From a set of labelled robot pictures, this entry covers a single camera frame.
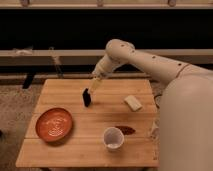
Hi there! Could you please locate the dark red flat object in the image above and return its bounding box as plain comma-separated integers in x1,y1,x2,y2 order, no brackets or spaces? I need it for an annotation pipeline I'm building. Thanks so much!
118,126,135,135

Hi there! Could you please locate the white paper cup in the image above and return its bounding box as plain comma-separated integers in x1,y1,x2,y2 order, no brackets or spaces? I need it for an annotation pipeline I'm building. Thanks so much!
103,127,124,151

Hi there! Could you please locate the black eraser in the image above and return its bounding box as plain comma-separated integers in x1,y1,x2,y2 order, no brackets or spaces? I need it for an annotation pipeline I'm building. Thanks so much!
82,88,91,107

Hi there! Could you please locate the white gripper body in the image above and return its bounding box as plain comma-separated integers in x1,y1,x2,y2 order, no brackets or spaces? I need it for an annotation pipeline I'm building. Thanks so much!
92,55,116,79

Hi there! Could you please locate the wooden table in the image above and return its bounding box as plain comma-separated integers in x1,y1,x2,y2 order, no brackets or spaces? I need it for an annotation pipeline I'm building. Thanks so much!
16,79,158,168

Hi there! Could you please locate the orange round plate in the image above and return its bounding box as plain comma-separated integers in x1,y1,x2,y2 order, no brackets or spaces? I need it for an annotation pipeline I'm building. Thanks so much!
35,108,73,142

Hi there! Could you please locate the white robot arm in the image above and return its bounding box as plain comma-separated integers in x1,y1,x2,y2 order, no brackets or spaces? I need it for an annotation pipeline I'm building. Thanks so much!
89,39,213,171

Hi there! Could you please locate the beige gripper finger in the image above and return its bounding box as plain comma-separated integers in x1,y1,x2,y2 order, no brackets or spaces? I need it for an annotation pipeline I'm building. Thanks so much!
88,77,101,93

